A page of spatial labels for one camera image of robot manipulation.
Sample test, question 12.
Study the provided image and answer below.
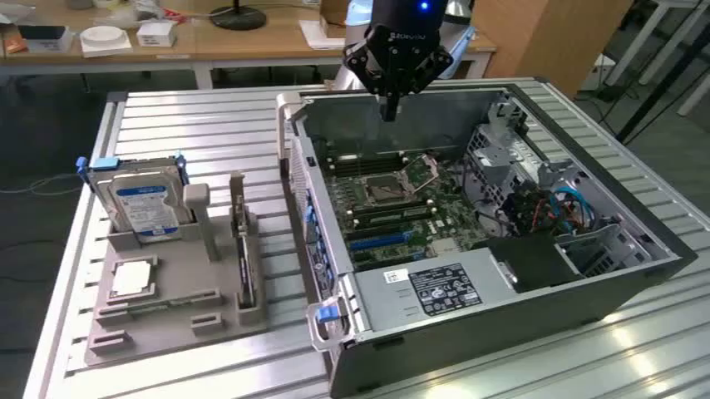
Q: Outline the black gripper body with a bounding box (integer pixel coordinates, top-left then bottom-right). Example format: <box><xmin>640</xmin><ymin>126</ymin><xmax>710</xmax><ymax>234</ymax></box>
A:
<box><xmin>365</xmin><ymin>0</ymin><xmax>449</xmax><ymax>58</ymax></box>

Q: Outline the black graphics card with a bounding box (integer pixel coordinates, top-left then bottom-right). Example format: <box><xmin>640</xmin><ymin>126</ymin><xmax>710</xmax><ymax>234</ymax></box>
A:
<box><xmin>227</xmin><ymin>171</ymin><xmax>263</xmax><ymax>311</ymax></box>

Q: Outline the white paper booklet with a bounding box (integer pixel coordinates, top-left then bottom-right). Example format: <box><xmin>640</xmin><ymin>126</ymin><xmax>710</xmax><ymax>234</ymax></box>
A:
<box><xmin>300</xmin><ymin>19</ymin><xmax>349</xmax><ymax>52</ymax></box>

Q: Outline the wooden cabinet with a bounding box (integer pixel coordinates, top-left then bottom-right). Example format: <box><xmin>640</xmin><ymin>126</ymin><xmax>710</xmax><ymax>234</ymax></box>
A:
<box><xmin>469</xmin><ymin>0</ymin><xmax>635</xmax><ymax>99</ymax></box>

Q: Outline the black round lamp base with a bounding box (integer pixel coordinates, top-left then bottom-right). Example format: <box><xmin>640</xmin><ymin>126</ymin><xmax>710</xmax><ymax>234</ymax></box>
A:
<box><xmin>209</xmin><ymin>0</ymin><xmax>269</xmax><ymax>31</ymax></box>

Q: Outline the metal disk bay cage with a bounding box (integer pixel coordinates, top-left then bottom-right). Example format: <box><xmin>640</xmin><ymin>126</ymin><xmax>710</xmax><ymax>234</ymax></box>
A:
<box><xmin>464</xmin><ymin>101</ymin><xmax>582</xmax><ymax>209</ymax></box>

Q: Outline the metal socket cover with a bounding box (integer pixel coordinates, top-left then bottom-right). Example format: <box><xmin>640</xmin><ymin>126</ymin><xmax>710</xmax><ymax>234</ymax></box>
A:
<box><xmin>400</xmin><ymin>153</ymin><xmax>445</xmax><ymax>191</ymax></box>

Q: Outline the CPU socket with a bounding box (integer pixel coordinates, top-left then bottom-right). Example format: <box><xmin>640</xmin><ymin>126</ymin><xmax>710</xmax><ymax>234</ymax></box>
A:
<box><xmin>360</xmin><ymin>174</ymin><xmax>424</xmax><ymax>207</ymax></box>

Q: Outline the green motherboard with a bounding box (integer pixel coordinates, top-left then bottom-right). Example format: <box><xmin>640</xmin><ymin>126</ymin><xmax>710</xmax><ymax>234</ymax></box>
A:
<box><xmin>325</xmin><ymin>139</ymin><xmax>490</xmax><ymax>271</ymax></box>

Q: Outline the installed RAM stick with label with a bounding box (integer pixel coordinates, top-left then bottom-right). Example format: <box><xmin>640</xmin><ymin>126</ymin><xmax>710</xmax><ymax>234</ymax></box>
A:
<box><xmin>354</xmin><ymin>207</ymin><xmax>433</xmax><ymax>224</ymax></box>

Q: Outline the small white box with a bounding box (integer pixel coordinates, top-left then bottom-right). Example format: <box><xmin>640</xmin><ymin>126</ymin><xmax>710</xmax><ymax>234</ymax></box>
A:
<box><xmin>135</xmin><ymin>21</ymin><xmax>179</xmax><ymax>47</ymax></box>

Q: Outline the blue expansion slot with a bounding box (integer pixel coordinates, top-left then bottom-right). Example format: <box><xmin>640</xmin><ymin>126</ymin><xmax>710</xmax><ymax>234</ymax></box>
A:
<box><xmin>348</xmin><ymin>233</ymin><xmax>413</xmax><ymax>253</ymax></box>

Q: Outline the white box with round part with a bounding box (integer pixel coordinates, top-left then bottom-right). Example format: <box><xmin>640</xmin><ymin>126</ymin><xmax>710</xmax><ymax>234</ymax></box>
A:
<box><xmin>79</xmin><ymin>25</ymin><xmax>135</xmax><ymax>59</ymax></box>

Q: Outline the hard disk in blue carrier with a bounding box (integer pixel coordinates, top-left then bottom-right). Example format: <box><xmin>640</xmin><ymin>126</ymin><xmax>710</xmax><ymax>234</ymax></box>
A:
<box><xmin>74</xmin><ymin>150</ymin><xmax>194</xmax><ymax>246</ymax></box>

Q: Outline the grey power supply unit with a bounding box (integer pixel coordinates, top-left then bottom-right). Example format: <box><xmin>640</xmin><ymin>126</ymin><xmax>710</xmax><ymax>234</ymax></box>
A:
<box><xmin>353</xmin><ymin>247</ymin><xmax>524</xmax><ymax>333</ymax></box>

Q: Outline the white box with black top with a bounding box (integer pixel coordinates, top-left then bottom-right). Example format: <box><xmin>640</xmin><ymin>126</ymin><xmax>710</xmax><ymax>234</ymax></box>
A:
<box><xmin>17</xmin><ymin>24</ymin><xmax>77</xmax><ymax>54</ymax></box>

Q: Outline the black open PC case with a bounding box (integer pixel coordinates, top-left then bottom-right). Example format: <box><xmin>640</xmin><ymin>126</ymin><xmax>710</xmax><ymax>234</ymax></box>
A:
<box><xmin>274</xmin><ymin>76</ymin><xmax>700</xmax><ymax>399</ymax></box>

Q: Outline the silver CPU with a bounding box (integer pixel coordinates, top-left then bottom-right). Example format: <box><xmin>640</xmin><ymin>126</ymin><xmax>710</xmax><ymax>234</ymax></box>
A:
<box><xmin>110</xmin><ymin>264</ymin><xmax>157</xmax><ymax>298</ymax></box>

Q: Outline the green RAM stick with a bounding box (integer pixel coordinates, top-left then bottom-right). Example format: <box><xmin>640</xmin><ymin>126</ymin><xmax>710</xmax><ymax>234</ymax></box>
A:
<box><xmin>125</xmin><ymin>301</ymin><xmax>194</xmax><ymax>315</ymax></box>

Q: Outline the grey parts rack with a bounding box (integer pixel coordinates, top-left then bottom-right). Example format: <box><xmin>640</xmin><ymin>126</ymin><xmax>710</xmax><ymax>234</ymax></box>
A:
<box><xmin>83</xmin><ymin>182</ymin><xmax>273</xmax><ymax>369</ymax></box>

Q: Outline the plain grey case handle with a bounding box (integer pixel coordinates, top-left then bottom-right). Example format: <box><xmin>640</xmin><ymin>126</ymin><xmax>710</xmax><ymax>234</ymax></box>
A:
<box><xmin>274</xmin><ymin>91</ymin><xmax>306</xmax><ymax>161</ymax></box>

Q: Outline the blue wire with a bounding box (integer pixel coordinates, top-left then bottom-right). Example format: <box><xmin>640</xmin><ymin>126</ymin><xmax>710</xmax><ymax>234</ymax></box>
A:
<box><xmin>546</xmin><ymin>186</ymin><xmax>598</xmax><ymax>234</ymax></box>

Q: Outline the orange wire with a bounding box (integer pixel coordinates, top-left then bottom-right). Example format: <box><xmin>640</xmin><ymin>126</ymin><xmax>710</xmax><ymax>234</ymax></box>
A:
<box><xmin>526</xmin><ymin>195</ymin><xmax>560</xmax><ymax>236</ymax></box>

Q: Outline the white table frame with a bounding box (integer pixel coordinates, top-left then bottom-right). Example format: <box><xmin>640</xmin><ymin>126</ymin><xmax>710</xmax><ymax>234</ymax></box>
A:
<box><xmin>604</xmin><ymin>0</ymin><xmax>710</xmax><ymax>117</ymax></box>

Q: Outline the grey case handle blue latch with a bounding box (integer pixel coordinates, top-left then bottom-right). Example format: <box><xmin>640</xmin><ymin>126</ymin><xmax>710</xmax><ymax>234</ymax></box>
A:
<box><xmin>306</xmin><ymin>297</ymin><xmax>360</xmax><ymax>353</ymax></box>

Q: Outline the grey floor cable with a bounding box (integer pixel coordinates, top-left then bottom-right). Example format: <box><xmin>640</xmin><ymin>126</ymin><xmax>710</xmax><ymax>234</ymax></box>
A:
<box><xmin>0</xmin><ymin>173</ymin><xmax>85</xmax><ymax>196</ymax></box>

